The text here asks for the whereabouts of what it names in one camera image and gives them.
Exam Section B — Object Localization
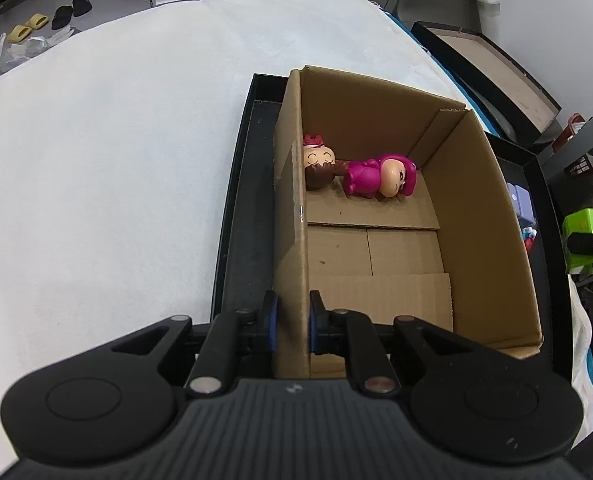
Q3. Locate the brown cardboard box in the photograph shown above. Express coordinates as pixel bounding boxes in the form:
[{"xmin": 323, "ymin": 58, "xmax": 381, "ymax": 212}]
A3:
[{"xmin": 272, "ymin": 65, "xmax": 545, "ymax": 380}]

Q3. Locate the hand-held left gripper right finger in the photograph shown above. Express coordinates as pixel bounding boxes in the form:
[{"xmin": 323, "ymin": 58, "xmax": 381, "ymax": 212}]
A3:
[{"xmin": 309, "ymin": 290, "xmax": 506, "ymax": 396}]

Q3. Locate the black tray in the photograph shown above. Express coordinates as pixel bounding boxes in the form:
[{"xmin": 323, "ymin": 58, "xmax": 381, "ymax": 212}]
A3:
[{"xmin": 210, "ymin": 74, "xmax": 575, "ymax": 387}]

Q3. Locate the lavender charger plug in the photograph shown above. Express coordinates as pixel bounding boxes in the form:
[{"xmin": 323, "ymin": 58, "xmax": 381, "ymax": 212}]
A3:
[{"xmin": 506, "ymin": 182, "xmax": 535, "ymax": 229}]

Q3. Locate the brown-haired doll figurine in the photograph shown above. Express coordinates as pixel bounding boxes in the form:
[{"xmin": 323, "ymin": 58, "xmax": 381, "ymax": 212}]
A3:
[{"xmin": 302, "ymin": 133, "xmax": 350, "ymax": 192}]

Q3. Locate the pink doll figurine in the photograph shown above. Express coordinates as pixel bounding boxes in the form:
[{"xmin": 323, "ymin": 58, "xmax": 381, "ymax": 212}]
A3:
[{"xmin": 340, "ymin": 153, "xmax": 420, "ymax": 200}]

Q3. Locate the green toy block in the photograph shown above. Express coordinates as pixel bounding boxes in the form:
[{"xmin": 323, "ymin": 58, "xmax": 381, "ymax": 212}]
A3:
[{"xmin": 561, "ymin": 208, "xmax": 593, "ymax": 274}]

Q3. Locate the red basket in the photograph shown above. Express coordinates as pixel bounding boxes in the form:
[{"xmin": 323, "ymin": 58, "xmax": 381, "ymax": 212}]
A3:
[{"xmin": 551, "ymin": 114, "xmax": 593, "ymax": 181}]

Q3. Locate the small red white figurine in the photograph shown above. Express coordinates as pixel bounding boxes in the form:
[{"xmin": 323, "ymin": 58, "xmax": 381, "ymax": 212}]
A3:
[{"xmin": 521, "ymin": 226, "xmax": 540, "ymax": 256}]

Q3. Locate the white plastic bag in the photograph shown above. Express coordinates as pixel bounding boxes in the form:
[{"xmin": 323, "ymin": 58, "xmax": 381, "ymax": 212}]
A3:
[{"xmin": 0, "ymin": 30, "xmax": 53, "ymax": 74}]

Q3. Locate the black storage box grey lid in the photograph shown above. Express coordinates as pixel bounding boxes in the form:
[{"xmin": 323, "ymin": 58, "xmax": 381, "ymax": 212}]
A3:
[{"xmin": 326, "ymin": 0, "xmax": 563, "ymax": 154}]

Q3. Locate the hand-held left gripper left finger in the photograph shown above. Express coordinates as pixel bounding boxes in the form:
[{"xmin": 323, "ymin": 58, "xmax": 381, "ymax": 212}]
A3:
[{"xmin": 95, "ymin": 290, "xmax": 280, "ymax": 397}]

